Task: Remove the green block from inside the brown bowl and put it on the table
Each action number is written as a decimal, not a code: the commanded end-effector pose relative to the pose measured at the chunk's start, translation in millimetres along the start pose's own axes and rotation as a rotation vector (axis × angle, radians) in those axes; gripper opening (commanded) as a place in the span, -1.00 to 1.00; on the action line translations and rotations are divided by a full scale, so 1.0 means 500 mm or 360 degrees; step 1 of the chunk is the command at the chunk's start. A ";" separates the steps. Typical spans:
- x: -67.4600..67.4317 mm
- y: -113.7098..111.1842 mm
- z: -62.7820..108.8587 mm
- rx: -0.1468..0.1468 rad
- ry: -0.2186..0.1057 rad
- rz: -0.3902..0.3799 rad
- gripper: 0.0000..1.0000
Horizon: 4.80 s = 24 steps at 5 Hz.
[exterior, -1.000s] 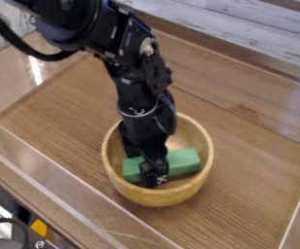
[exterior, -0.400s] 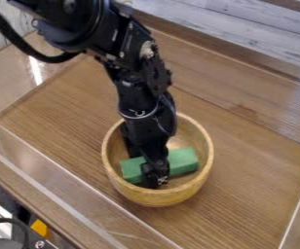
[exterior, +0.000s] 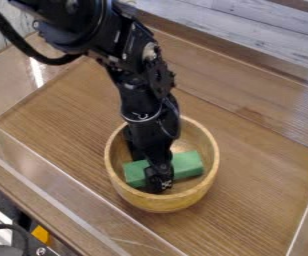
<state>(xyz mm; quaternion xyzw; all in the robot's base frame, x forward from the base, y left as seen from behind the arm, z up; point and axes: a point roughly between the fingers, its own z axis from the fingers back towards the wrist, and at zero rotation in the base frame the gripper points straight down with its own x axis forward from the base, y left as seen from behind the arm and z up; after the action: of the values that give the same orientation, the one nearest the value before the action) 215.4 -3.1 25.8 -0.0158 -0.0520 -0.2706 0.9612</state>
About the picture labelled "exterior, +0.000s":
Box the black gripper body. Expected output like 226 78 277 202
119 103 182 171

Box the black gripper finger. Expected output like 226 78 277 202
122 126 146 161
143 164 174 194

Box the green rectangular block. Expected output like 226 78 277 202
122 151 204 188

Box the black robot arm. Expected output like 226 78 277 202
0 0 180 194

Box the brown wooden bowl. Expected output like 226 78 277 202
104 116 221 213

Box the clear acrylic tray wall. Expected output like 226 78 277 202
0 114 187 256

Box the black cable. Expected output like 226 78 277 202
0 223 33 256

